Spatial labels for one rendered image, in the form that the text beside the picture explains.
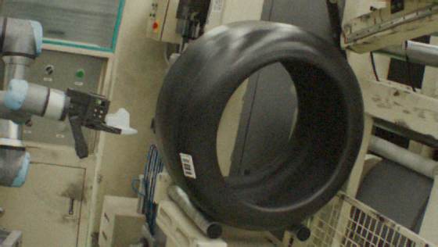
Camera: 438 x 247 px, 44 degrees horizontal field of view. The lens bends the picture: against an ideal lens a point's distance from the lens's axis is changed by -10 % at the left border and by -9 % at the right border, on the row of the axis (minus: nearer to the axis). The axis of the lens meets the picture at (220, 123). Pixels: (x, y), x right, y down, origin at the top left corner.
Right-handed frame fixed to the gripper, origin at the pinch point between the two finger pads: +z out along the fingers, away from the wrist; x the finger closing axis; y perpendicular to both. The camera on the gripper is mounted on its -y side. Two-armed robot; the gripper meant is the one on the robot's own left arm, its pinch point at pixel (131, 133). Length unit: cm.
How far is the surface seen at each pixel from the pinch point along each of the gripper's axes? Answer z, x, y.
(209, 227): 24.2, -10.8, -17.6
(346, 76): 49, -12, 31
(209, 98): 12.6, -12.3, 15.1
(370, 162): 114, 45, 4
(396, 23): 63, -11, 52
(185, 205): 23.9, 7.6, -17.8
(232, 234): 45, 13, -26
